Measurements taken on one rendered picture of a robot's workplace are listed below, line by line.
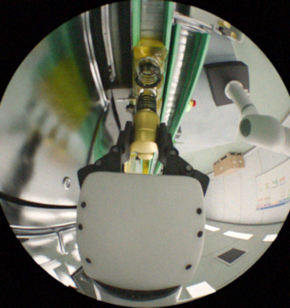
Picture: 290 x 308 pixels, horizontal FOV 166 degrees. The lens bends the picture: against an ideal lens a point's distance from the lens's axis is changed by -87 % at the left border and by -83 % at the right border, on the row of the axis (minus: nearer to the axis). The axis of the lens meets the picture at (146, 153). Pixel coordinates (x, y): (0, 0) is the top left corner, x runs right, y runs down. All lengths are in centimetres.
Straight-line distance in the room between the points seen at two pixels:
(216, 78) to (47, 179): 61
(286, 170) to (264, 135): 335
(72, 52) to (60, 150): 17
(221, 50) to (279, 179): 351
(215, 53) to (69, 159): 62
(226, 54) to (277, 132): 41
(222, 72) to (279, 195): 357
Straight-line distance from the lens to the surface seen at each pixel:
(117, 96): 48
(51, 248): 20
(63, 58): 20
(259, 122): 35
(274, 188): 383
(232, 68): 57
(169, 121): 59
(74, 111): 21
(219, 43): 58
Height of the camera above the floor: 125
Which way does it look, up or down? 23 degrees down
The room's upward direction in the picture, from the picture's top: 177 degrees counter-clockwise
